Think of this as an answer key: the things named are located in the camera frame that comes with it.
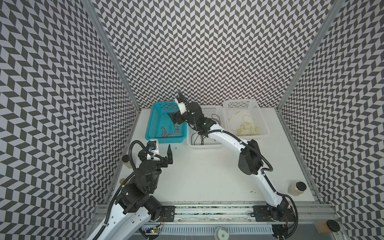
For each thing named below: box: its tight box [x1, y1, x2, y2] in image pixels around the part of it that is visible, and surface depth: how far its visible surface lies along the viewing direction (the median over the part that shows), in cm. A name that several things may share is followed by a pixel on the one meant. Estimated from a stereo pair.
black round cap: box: [326, 219, 341, 232], surface depth 64 cm
